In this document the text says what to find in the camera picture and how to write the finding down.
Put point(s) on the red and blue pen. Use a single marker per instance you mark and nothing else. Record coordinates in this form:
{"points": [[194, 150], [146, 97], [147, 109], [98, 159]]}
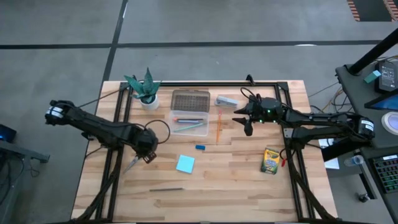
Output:
{"points": [[189, 120]]}

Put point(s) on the black monitor pole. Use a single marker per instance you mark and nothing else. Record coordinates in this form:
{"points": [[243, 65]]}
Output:
{"points": [[373, 53]]}

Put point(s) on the teal block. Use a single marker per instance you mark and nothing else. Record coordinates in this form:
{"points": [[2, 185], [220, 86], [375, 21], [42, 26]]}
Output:
{"points": [[372, 76]]}

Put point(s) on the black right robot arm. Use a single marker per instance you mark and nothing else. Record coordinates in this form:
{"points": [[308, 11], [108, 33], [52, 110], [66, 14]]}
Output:
{"points": [[317, 119]]}

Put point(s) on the blue-screen desk monitor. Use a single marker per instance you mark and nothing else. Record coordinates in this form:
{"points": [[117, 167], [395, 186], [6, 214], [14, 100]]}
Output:
{"points": [[385, 104]]}

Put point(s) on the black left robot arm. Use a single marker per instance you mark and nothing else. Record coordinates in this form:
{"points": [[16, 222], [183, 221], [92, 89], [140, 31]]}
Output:
{"points": [[93, 124]]}

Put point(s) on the clear water bottle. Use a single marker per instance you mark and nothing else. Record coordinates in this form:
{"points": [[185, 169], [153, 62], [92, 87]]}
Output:
{"points": [[354, 160]]}

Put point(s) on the white round tape roll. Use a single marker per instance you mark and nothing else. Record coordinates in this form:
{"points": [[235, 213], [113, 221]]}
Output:
{"points": [[392, 123]]}

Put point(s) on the black device with blue light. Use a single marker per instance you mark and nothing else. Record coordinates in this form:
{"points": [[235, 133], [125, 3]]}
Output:
{"points": [[7, 133]]}

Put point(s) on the green plant in white pot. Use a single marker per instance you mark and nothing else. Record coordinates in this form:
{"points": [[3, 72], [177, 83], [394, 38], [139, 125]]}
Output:
{"points": [[149, 99]]}

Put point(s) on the black mat with orange edging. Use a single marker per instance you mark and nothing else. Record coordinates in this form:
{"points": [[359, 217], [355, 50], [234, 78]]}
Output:
{"points": [[373, 9]]}

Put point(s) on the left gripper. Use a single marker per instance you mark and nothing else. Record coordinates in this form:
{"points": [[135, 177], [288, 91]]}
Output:
{"points": [[146, 141]]}

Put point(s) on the white paper sheet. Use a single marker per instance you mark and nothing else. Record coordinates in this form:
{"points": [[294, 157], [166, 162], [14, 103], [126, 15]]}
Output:
{"points": [[332, 164]]}

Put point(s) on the black aluminium table frame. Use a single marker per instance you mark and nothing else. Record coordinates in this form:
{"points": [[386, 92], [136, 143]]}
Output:
{"points": [[202, 84]]}

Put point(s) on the black frame clamp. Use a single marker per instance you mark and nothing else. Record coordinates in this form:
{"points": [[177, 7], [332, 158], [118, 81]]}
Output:
{"points": [[249, 80]]}

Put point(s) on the clear case with brown lid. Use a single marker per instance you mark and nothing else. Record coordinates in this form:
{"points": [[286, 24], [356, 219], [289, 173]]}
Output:
{"points": [[189, 101]]}

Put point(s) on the orange pencil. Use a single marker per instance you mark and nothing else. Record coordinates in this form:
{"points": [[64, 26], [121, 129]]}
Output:
{"points": [[219, 127]]}

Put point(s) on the grey stapler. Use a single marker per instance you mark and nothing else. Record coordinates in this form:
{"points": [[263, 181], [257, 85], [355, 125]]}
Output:
{"points": [[226, 101]]}

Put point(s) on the dark grey side desk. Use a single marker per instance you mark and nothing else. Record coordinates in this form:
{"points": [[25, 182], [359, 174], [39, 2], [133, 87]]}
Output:
{"points": [[357, 102]]}

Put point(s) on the blue eraser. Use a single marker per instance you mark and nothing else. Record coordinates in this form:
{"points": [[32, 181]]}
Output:
{"points": [[200, 147]]}

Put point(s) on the yellow green crayon box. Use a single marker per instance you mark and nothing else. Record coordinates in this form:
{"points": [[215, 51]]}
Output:
{"points": [[270, 161]]}

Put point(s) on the blue sticky note pad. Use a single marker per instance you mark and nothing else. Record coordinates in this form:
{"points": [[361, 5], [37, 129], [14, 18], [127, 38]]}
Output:
{"points": [[185, 164]]}

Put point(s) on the red clip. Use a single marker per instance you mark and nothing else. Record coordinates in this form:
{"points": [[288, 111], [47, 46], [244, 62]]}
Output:
{"points": [[283, 162]]}

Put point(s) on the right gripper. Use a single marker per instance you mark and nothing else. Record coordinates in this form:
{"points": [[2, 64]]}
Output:
{"points": [[267, 110]]}

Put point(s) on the black caster wheel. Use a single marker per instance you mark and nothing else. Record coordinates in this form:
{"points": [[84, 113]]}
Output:
{"points": [[363, 197]]}

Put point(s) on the backlit black keyboard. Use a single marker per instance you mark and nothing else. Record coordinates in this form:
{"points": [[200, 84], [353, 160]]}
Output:
{"points": [[387, 174]]}

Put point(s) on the black box device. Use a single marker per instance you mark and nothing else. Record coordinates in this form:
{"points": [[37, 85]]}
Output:
{"points": [[387, 76]]}

